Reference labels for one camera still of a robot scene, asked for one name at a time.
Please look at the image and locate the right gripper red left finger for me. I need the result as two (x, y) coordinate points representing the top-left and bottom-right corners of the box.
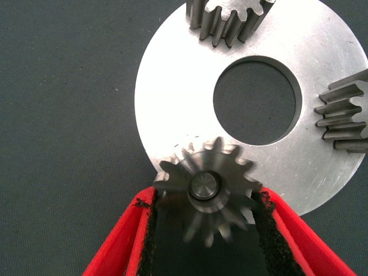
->
(82, 185), (159, 276)

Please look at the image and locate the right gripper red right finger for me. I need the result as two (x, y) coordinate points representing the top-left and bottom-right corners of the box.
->
(251, 186), (359, 276)

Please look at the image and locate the small steel bevel gear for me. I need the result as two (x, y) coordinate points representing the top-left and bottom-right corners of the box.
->
(153, 136), (263, 248)

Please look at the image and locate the steel spur gear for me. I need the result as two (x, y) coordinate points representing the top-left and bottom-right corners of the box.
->
(185, 0), (277, 48)
(315, 68), (368, 155)

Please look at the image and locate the dark grey table cloth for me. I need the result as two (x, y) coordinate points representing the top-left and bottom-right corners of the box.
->
(0, 0), (368, 276)

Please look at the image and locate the round metal plate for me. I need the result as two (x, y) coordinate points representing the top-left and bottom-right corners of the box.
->
(134, 0), (368, 217)

